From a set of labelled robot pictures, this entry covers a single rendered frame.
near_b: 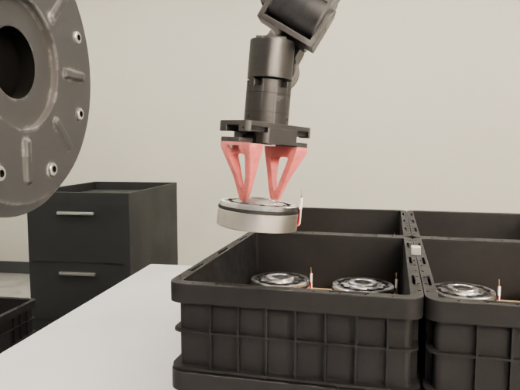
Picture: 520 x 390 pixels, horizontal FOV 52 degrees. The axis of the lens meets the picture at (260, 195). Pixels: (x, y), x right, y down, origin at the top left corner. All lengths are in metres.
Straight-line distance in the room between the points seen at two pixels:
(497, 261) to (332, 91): 3.18
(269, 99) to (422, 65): 3.49
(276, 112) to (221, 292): 0.23
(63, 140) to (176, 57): 4.04
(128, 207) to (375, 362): 1.68
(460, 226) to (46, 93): 1.20
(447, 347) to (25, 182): 0.49
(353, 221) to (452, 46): 2.91
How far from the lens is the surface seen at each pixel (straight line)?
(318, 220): 1.40
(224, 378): 0.68
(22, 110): 0.27
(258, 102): 0.67
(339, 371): 0.65
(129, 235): 2.22
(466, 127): 4.14
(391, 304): 0.61
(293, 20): 0.69
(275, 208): 0.65
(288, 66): 0.68
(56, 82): 0.29
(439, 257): 1.00
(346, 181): 4.07
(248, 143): 0.64
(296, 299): 0.62
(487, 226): 1.40
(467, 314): 0.62
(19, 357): 1.13
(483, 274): 1.01
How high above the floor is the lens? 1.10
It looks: 5 degrees down
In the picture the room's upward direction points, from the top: straight up
